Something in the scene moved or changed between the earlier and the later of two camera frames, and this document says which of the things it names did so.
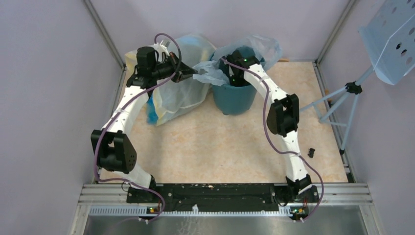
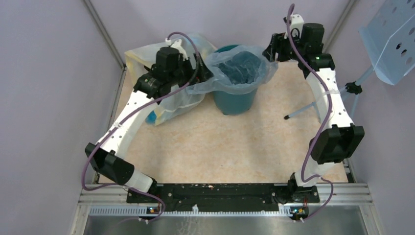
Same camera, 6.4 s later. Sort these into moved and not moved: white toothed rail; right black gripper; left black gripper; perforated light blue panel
Moved: left black gripper; right black gripper
Not moved: perforated light blue panel; white toothed rail
